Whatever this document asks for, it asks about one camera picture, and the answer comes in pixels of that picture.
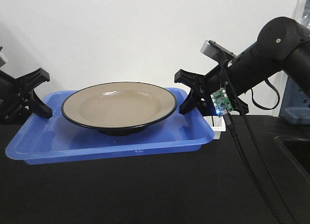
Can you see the beige plate with black rim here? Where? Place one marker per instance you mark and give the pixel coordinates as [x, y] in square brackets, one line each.
[119, 108]

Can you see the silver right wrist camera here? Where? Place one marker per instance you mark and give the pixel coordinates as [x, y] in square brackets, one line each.
[216, 52]

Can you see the green circuit board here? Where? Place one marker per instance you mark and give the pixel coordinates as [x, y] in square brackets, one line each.
[221, 102]

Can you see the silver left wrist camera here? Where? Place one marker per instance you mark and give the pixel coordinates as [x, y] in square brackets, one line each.
[3, 59]

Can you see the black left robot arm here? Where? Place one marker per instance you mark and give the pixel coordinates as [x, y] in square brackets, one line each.
[18, 99]

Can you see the clear plastic bag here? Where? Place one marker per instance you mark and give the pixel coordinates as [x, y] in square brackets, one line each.
[302, 13]

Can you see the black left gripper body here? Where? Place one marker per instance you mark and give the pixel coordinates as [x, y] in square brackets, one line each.
[13, 101]

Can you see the blue plastic tray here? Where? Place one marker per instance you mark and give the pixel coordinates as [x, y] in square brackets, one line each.
[54, 140]

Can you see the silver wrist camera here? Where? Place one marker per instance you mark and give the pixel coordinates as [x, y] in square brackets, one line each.
[216, 52]
[3, 59]

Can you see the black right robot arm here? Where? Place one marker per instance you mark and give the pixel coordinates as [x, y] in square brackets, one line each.
[282, 45]

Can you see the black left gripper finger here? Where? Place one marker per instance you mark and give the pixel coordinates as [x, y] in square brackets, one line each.
[38, 107]
[33, 79]

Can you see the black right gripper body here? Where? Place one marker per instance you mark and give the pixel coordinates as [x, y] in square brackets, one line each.
[233, 78]

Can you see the black sink basin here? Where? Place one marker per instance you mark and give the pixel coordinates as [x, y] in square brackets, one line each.
[297, 149]

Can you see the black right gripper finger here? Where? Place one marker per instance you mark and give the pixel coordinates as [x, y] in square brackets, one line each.
[189, 79]
[192, 101]

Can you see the blue perforated box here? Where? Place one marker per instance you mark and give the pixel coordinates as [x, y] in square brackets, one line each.
[295, 106]

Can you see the right white storage bin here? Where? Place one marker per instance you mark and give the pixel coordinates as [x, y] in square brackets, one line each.
[217, 124]

